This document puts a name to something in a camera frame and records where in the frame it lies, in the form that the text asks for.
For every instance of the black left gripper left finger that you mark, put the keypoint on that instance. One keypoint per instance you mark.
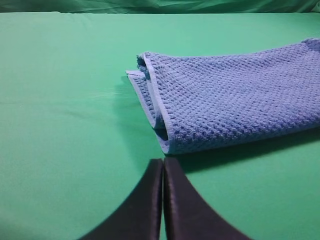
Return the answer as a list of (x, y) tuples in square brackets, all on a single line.
[(139, 216)]

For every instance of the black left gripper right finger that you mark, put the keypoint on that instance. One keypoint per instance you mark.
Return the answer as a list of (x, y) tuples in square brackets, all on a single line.
[(187, 215)]

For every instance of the green backdrop cloth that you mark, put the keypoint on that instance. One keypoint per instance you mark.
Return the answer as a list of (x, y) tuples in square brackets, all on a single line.
[(161, 6)]

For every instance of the blue waffle-weave towel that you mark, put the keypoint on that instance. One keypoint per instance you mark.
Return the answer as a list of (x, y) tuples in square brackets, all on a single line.
[(198, 103)]

